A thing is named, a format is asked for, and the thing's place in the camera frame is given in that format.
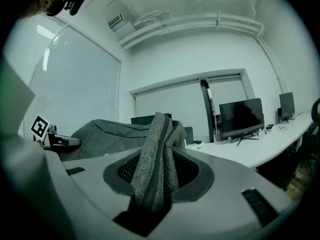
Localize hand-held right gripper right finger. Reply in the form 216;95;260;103
149;147;300;240

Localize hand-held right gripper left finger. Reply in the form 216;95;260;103
61;148;141;220

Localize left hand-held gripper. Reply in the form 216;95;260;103
30;115;82;150

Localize gray fabric backpack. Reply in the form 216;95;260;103
59;111;188;214

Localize large window venetian blind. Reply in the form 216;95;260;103
2;13;121;140

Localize white table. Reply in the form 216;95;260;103
186;112;317;171

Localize black desktop box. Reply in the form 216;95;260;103
183;126;195;145

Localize large black monitor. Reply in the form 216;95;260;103
218;97;266;147

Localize black window pillar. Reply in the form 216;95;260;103
199;78;216;144

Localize black office chair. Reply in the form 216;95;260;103
282;100;320;193

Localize wide white roller blind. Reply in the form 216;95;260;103
134;80;204;128

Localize narrow white roller blind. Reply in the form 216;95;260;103
207;76;249;116

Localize small black monitor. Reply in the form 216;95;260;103
278;91;296;124

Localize white air conditioner vent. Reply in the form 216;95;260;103
107;13;124;30

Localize white ceiling pipes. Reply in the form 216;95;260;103
118;9;288;95

